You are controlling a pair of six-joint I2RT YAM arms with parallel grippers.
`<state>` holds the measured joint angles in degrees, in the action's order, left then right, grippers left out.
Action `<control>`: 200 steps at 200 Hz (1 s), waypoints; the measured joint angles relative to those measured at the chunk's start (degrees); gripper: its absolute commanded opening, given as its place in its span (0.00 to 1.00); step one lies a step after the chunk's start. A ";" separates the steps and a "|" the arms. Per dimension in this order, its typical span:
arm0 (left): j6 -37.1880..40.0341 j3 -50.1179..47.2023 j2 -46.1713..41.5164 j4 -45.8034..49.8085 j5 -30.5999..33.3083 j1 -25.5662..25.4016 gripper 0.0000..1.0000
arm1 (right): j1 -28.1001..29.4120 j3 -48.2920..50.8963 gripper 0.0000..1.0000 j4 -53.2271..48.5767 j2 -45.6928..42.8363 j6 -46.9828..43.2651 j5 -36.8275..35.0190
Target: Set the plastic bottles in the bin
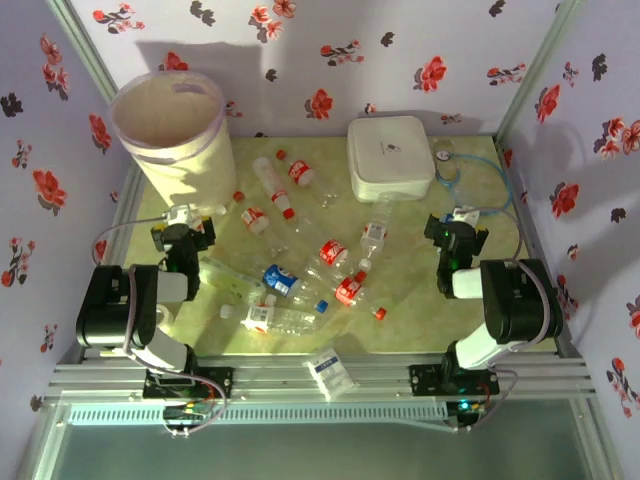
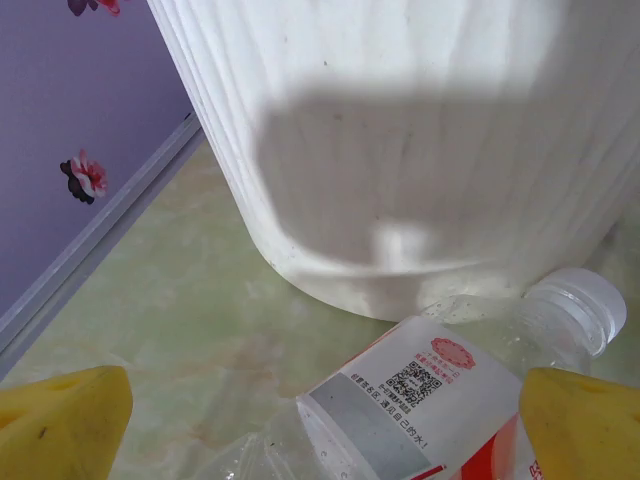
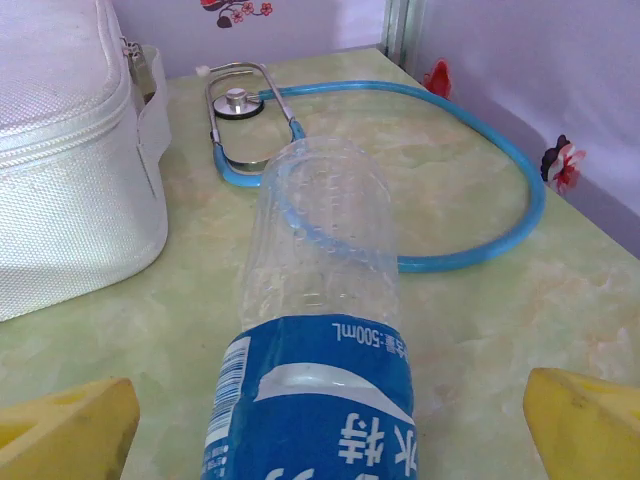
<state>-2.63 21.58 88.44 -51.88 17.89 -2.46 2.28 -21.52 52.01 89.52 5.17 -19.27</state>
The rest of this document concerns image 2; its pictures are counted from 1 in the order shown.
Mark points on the clear bottle white cap red-white label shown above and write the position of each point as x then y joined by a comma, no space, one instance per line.
400,380

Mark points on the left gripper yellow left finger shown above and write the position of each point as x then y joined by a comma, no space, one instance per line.
60,425

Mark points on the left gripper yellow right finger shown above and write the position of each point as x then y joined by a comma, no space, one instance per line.
585,430

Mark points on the white ribbed plastic bin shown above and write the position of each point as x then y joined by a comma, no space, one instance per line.
400,125

